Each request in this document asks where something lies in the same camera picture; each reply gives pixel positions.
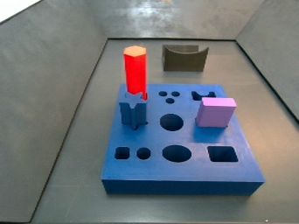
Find black arch fixture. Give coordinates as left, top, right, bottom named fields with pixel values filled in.
left=163, top=45, right=210, bottom=72

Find blue star prism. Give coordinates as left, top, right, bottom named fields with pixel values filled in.
left=119, top=92, right=147, bottom=130

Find red hexagonal prism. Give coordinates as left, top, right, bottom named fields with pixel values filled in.
left=124, top=45, right=147, bottom=100

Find blue shape sorter block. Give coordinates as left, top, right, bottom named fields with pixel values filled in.
left=100, top=84, right=264, bottom=195

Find purple rectangular block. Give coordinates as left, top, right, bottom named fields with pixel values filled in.
left=195, top=97, right=238, bottom=128

